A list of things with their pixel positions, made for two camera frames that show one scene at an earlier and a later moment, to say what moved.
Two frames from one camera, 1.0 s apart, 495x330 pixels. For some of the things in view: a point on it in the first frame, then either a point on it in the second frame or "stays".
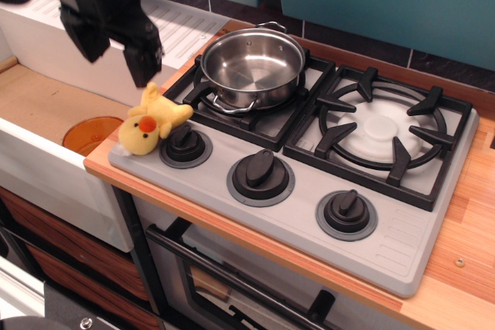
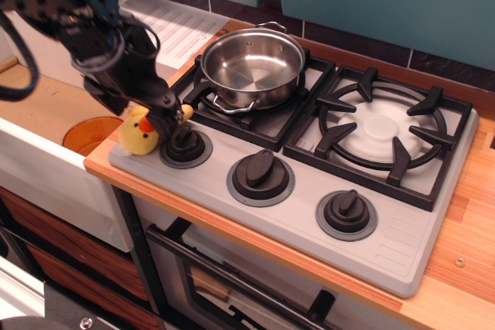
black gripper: (102, 1) to (127, 64)
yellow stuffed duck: (139, 134) stays
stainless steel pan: (260, 66) stays
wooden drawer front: (80, 268) stays
